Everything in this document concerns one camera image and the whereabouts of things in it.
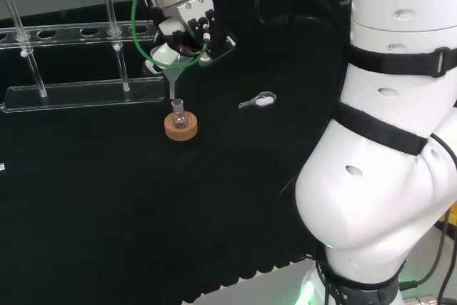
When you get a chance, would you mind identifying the cork ring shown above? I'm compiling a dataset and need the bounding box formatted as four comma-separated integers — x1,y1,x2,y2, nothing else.
164,111,199,146

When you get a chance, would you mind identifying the glass round-bottom flask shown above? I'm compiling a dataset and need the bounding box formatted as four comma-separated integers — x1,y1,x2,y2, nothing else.
170,99,190,130

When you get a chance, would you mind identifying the black bench cloth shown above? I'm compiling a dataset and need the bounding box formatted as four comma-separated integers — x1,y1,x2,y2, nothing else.
0,0,353,305

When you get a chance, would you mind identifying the clear plastic funnel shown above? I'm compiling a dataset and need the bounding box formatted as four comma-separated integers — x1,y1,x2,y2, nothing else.
161,63,190,101

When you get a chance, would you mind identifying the yellow stop button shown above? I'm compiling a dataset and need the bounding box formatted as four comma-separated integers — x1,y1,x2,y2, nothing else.
443,200,457,228

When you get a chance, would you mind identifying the clear weighing funnel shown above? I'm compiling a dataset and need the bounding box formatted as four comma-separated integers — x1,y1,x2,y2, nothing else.
238,91,278,110

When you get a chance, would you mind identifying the green cable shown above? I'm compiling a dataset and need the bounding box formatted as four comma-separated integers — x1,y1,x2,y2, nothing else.
131,0,229,68

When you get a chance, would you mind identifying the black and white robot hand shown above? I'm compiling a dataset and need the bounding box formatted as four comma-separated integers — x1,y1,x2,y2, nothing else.
144,0,238,76

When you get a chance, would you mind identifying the clear acrylic funnel stand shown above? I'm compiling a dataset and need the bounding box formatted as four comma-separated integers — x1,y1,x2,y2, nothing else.
0,0,167,115

